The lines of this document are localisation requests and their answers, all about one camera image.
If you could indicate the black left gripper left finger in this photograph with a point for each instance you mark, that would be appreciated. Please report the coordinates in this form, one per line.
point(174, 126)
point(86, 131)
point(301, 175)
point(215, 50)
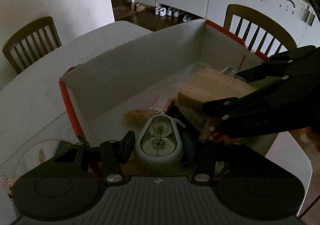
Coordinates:
point(70, 184)

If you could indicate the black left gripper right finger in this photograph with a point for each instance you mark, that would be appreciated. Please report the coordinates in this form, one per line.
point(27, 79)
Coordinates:
point(243, 180)

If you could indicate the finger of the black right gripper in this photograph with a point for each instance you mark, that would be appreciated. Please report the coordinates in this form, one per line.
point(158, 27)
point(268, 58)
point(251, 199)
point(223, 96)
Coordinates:
point(278, 67)
point(226, 116)

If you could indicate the bagged brown bread loaf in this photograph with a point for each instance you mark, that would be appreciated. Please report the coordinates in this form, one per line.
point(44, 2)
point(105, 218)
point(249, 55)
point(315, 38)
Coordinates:
point(208, 84)

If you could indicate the white oval correction tape dispenser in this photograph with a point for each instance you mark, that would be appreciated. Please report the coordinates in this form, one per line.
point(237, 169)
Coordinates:
point(159, 144)

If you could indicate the yellow spotted plush toy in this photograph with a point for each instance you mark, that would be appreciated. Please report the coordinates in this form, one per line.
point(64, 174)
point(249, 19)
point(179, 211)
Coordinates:
point(139, 116)

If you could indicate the dark green patterned mat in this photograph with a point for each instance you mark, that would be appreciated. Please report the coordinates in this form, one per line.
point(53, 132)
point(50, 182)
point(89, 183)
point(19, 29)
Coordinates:
point(63, 147)

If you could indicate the pink white small packet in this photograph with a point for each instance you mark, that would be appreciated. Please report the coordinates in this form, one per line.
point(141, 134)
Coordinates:
point(161, 103)

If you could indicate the red white cardboard box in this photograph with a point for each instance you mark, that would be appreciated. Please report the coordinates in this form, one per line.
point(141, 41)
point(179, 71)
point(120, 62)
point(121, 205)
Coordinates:
point(98, 93)

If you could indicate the white shoes on floor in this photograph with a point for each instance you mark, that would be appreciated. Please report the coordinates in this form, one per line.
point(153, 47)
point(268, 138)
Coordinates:
point(173, 14)

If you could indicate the dark wooden chair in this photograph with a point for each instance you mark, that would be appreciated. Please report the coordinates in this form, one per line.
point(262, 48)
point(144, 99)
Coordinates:
point(31, 43)

